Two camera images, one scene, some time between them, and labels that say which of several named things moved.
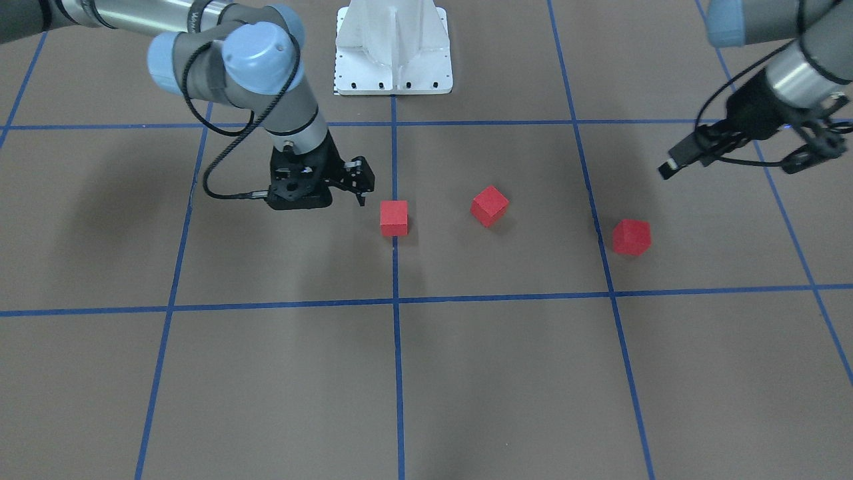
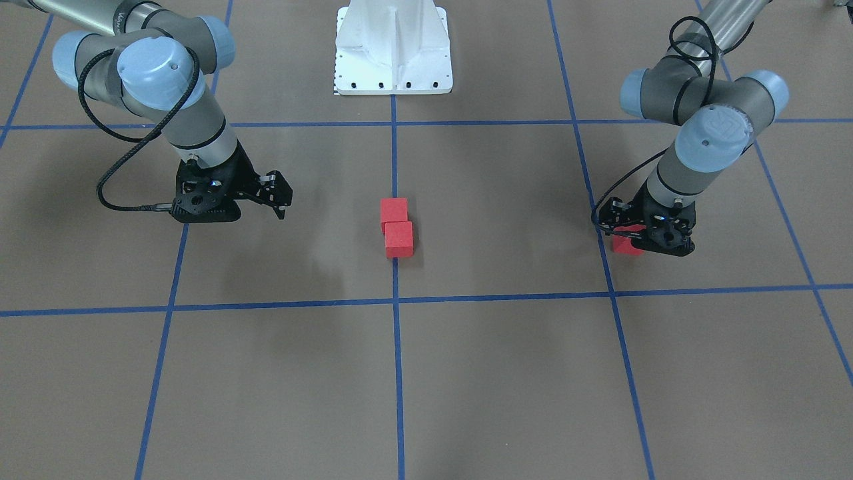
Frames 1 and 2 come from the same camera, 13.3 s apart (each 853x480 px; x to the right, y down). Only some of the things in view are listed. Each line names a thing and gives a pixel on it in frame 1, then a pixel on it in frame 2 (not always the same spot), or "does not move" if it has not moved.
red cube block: [489, 205] -> [398, 239]
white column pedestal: [388, 47] does not move
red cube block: [394, 218] does not move
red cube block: [631, 237] does not move
